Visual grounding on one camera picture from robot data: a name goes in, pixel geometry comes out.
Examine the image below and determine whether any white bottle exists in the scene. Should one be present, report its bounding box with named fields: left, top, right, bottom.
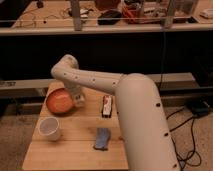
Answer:
left=74, top=94, right=85, bottom=107

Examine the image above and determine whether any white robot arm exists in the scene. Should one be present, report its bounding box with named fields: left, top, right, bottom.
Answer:
left=51, top=55, right=181, bottom=171

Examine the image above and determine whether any orange ceramic bowl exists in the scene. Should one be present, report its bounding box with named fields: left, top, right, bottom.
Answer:
left=46, top=88, right=75, bottom=115

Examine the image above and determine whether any black red candy bar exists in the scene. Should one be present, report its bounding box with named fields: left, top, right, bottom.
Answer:
left=102, top=95, right=113, bottom=118

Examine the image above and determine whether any white cup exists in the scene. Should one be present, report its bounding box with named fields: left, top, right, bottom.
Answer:
left=38, top=117, right=61, bottom=141

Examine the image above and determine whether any blue sponge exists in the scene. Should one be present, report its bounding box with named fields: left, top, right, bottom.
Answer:
left=93, top=128, right=111, bottom=151

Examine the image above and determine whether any black bag on bench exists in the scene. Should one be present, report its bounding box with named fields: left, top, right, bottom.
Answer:
left=97, top=10, right=121, bottom=25

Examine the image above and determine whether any orange tool on bench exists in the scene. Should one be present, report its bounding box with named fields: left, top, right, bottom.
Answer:
left=122, top=3, right=144, bottom=24

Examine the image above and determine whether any grey metal post left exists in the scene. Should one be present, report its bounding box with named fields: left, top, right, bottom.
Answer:
left=70, top=0, right=82, bottom=31

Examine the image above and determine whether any grey metal post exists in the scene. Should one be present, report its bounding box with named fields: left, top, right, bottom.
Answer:
left=164, top=0, right=176, bottom=28
left=70, top=0, right=82, bottom=31

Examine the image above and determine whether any grey metal post right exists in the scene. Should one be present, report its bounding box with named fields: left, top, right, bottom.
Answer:
left=164, top=0, right=176, bottom=28

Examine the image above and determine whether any black floor cable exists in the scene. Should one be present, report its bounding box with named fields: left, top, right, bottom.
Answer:
left=166, top=106, right=203, bottom=171

